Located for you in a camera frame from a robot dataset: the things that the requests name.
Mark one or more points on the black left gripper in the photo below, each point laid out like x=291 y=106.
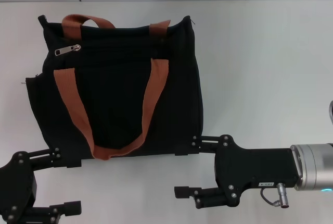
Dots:
x=15 y=182

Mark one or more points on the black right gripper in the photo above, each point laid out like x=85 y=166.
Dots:
x=249 y=166

